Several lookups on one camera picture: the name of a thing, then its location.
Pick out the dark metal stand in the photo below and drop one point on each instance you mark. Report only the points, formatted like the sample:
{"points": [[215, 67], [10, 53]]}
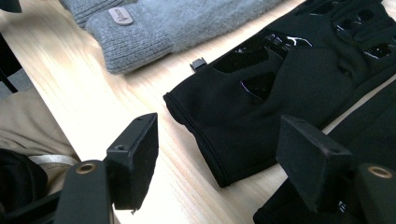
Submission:
{"points": [[7, 62]]}

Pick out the black glove with glossy patches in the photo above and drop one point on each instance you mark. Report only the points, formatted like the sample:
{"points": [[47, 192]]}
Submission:
{"points": [[311, 90]]}

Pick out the dark cloth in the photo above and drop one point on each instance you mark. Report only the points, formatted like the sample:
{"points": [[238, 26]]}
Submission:
{"points": [[18, 180]]}

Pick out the black glove with white logo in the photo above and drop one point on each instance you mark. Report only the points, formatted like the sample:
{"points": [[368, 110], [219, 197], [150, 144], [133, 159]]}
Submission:
{"points": [[373, 130]]}

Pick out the beige trousers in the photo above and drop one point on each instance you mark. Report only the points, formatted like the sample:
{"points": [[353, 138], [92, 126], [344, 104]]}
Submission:
{"points": [[25, 124]]}

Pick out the small black plastic clip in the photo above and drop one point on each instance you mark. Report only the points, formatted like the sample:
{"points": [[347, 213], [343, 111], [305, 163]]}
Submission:
{"points": [[198, 64]]}

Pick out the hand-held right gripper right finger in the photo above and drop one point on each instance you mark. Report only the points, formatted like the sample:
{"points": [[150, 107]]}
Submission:
{"points": [[311, 161]]}

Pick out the grey knit glove with label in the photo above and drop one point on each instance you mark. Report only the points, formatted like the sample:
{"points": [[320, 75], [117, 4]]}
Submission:
{"points": [[146, 34]]}

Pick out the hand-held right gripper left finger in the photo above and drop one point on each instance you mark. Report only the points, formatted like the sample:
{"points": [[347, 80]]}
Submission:
{"points": [[134, 161]]}

